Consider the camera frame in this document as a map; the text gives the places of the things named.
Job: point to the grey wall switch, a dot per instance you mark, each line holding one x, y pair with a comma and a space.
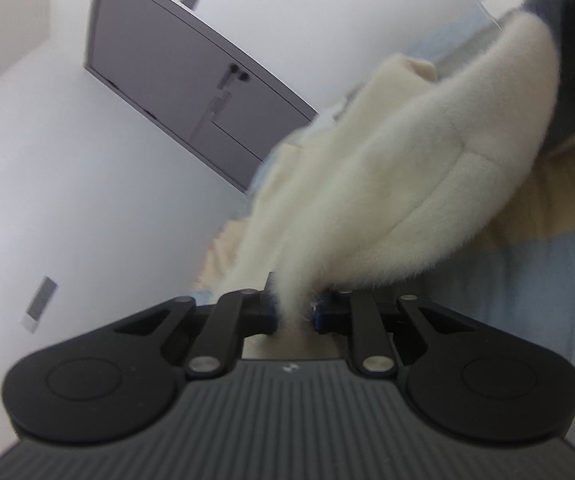
40, 305

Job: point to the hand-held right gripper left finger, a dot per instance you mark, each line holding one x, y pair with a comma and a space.
268, 312

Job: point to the grey door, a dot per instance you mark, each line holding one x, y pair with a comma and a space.
167, 70

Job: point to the cream sweater with blue-grey stripes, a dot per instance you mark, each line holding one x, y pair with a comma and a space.
367, 185

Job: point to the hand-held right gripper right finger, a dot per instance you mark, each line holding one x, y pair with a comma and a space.
320, 317

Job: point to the patchwork bed blanket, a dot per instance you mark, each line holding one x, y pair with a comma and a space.
542, 285

